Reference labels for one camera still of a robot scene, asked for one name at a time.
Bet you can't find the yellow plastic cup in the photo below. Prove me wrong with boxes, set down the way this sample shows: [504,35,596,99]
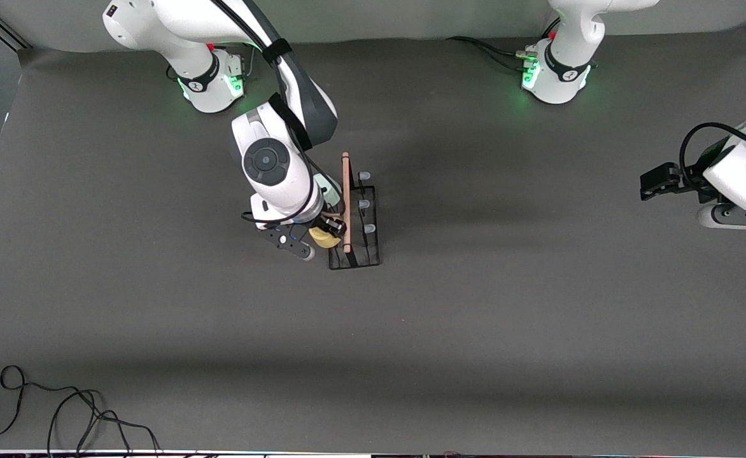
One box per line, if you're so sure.
[309,228,342,250]

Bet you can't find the pale green plastic cup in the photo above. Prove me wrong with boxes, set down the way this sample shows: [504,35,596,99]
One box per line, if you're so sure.
[318,177,344,209]

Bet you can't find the black wire cup holder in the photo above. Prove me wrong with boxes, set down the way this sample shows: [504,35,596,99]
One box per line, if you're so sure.
[327,151,381,270]

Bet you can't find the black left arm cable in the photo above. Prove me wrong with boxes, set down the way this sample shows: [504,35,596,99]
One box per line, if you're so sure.
[680,122,746,191]

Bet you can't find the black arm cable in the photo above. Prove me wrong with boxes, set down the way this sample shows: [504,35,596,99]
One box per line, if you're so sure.
[211,0,323,223]
[680,122,746,191]

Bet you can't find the black right base cable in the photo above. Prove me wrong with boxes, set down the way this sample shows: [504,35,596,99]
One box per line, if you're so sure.
[168,41,257,82]

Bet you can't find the black base cable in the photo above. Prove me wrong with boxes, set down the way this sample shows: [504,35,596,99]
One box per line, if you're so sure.
[446,36,533,64]
[168,41,257,82]

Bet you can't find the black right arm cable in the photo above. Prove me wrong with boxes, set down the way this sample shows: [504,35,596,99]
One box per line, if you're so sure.
[211,0,323,223]

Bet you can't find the black left base cable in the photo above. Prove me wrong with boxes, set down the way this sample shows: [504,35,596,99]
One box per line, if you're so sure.
[446,36,533,64]

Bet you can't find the loose black floor cable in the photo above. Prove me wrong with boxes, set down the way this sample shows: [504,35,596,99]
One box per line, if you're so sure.
[0,365,160,455]

